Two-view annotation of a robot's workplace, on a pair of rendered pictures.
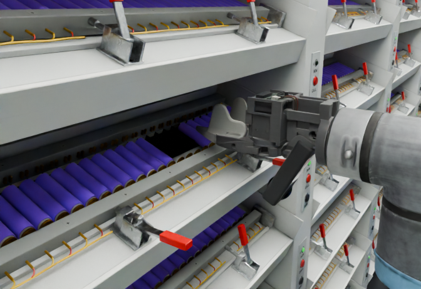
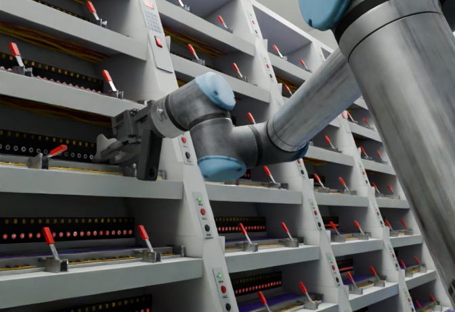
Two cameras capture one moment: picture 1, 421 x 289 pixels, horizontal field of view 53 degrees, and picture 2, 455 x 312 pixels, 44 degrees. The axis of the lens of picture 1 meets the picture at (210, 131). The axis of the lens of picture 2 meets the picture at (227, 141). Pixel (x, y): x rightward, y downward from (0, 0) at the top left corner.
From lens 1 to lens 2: 0.91 m
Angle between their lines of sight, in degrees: 34
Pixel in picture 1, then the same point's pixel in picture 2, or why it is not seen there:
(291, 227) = (197, 248)
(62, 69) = not seen: outside the picture
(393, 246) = (196, 147)
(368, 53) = (277, 170)
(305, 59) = not seen: hidden behind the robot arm
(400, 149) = (179, 93)
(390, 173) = (180, 108)
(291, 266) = (209, 285)
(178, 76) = (56, 93)
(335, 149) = (154, 113)
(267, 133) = (126, 132)
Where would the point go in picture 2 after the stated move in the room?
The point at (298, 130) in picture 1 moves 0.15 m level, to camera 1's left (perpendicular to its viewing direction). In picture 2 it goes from (143, 124) to (76, 141)
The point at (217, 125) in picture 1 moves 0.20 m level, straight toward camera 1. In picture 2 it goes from (101, 147) to (77, 118)
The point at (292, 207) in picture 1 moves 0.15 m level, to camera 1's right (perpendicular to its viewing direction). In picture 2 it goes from (193, 231) to (251, 215)
